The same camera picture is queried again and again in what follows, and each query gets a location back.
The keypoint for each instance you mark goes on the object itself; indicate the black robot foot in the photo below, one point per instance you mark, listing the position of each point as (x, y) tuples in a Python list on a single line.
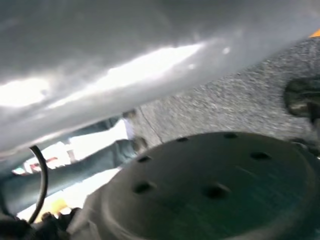
[(300, 97)]

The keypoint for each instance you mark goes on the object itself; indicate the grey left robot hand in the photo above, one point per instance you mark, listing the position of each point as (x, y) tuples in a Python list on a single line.
[(100, 49)]

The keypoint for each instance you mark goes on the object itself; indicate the yellow floor tape strip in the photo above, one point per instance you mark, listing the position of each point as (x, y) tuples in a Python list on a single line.
[(316, 33)]

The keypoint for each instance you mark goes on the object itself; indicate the dark robot disc with holes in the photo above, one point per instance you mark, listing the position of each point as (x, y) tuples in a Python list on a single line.
[(212, 192)]

